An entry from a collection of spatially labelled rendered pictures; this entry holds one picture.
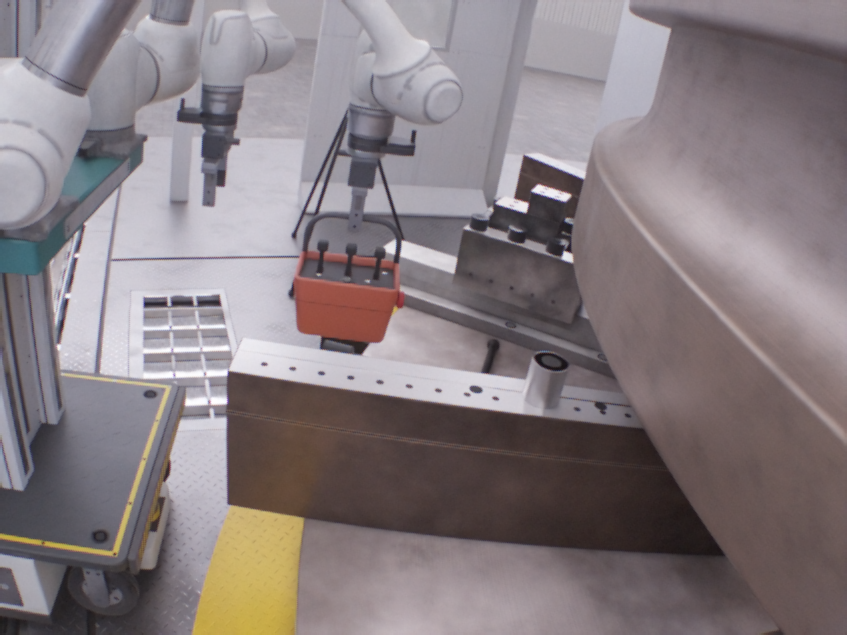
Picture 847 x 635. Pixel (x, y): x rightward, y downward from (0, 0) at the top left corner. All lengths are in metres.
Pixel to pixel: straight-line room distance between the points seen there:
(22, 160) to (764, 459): 0.99
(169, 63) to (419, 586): 1.31
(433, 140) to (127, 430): 3.16
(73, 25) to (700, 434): 1.02
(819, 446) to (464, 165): 3.99
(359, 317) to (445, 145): 3.30
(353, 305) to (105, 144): 0.68
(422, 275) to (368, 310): 1.28
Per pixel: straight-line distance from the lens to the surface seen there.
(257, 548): 1.97
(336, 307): 1.30
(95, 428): 1.87
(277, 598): 1.85
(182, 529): 2.02
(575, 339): 2.48
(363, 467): 1.50
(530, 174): 3.61
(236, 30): 1.40
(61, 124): 0.93
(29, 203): 0.90
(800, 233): 1.10
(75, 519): 1.62
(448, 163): 4.59
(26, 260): 1.16
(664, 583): 1.74
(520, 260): 2.34
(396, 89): 1.10
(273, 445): 1.49
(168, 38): 1.68
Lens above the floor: 1.46
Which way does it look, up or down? 29 degrees down
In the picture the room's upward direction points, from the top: 11 degrees clockwise
